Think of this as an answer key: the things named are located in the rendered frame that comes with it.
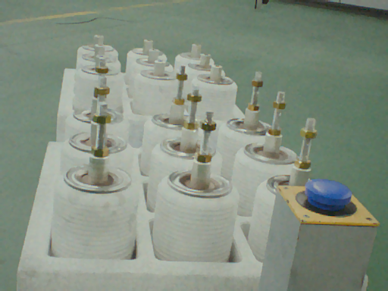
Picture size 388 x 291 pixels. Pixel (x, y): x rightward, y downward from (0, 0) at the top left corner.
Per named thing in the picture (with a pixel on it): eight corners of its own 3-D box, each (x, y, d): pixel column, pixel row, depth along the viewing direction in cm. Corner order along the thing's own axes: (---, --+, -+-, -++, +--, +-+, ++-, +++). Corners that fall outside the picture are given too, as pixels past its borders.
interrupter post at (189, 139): (181, 147, 79) (183, 123, 78) (198, 150, 79) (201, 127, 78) (176, 152, 77) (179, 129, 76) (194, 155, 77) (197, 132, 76)
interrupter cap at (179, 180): (209, 207, 62) (210, 201, 62) (153, 185, 66) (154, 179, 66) (243, 188, 68) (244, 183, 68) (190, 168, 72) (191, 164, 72)
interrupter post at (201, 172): (202, 192, 66) (206, 165, 65) (185, 186, 67) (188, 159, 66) (213, 187, 68) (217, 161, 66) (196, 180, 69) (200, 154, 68)
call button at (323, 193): (337, 199, 53) (342, 178, 52) (355, 219, 49) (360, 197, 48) (295, 197, 52) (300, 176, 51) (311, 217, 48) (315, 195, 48)
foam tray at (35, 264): (258, 245, 108) (275, 154, 102) (338, 401, 72) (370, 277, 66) (44, 237, 101) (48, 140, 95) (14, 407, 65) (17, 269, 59)
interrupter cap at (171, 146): (168, 138, 82) (168, 133, 82) (220, 148, 81) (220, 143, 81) (152, 154, 75) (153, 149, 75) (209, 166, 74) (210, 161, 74)
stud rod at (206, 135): (201, 175, 66) (209, 112, 64) (195, 172, 67) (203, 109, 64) (207, 173, 67) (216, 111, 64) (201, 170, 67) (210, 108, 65)
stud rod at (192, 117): (187, 137, 78) (194, 83, 76) (194, 139, 78) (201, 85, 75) (184, 139, 77) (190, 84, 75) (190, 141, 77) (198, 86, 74)
